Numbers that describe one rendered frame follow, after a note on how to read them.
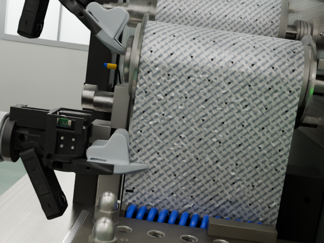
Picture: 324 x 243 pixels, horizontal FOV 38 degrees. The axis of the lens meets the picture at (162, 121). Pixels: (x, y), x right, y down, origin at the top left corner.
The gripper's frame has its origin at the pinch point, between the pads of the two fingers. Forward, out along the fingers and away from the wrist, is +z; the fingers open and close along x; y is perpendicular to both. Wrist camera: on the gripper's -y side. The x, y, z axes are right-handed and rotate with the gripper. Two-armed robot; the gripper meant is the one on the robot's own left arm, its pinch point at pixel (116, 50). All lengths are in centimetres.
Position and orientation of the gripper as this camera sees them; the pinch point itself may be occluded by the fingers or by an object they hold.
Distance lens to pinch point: 77.6
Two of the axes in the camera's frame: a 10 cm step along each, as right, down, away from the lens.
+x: 0.4, -1.6, 9.9
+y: 7.3, -6.7, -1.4
